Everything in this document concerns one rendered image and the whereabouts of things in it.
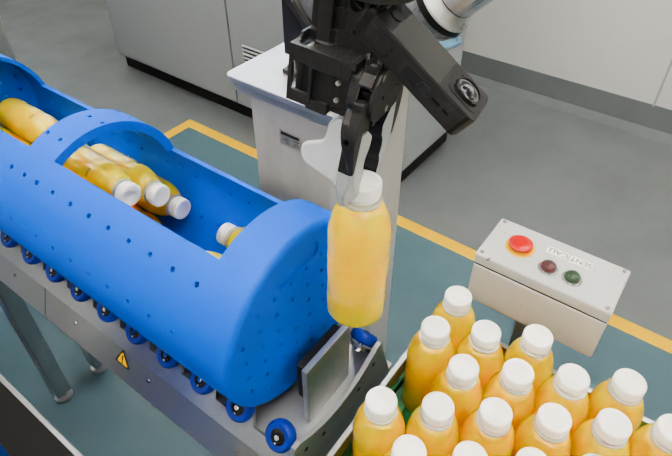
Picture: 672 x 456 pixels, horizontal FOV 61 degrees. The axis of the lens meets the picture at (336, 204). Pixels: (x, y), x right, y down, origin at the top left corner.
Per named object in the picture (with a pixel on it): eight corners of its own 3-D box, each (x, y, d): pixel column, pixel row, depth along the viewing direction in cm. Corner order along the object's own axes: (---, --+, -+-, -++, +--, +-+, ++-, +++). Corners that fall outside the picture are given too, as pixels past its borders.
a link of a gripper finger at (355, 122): (349, 158, 53) (371, 68, 48) (366, 165, 52) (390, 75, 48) (327, 175, 49) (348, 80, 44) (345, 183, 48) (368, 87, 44)
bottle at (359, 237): (395, 310, 66) (409, 195, 56) (354, 340, 62) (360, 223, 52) (356, 279, 69) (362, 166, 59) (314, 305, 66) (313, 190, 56)
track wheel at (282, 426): (277, 410, 79) (269, 414, 77) (302, 428, 77) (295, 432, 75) (266, 438, 79) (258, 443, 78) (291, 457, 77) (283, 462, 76)
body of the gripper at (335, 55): (325, 74, 55) (341, -57, 47) (406, 104, 52) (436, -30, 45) (283, 106, 49) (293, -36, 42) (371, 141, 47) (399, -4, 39)
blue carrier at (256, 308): (56, 140, 135) (8, 25, 116) (360, 311, 95) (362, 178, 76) (-66, 205, 117) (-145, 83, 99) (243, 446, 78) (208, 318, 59)
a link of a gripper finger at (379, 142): (337, 148, 61) (340, 77, 54) (386, 168, 59) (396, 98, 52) (322, 166, 59) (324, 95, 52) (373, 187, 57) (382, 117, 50)
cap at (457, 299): (459, 289, 84) (461, 281, 83) (476, 307, 82) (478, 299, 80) (438, 299, 83) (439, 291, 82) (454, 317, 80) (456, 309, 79)
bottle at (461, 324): (447, 345, 96) (461, 279, 85) (472, 375, 92) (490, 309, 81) (414, 361, 94) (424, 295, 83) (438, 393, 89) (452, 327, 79)
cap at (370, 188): (389, 196, 56) (391, 181, 55) (361, 212, 54) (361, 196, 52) (362, 178, 58) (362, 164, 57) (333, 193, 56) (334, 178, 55)
